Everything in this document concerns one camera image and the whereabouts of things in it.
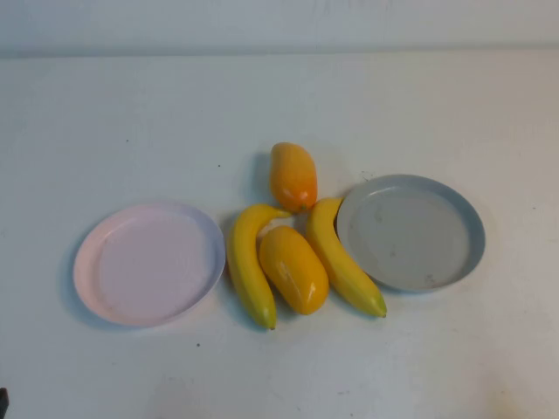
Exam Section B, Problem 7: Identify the yellow mango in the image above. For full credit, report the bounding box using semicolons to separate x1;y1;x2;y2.
258;224;330;316

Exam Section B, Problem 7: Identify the orange blushed mango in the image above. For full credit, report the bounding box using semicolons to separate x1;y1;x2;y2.
269;141;319;214

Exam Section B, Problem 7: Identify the grey-blue round plate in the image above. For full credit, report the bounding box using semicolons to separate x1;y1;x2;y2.
335;174;487;294

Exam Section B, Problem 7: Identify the pink round plate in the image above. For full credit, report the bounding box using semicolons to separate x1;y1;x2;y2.
72;201;227;328

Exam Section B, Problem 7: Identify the yellow banana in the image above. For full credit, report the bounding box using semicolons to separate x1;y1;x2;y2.
227;203;293;332
305;196;389;319

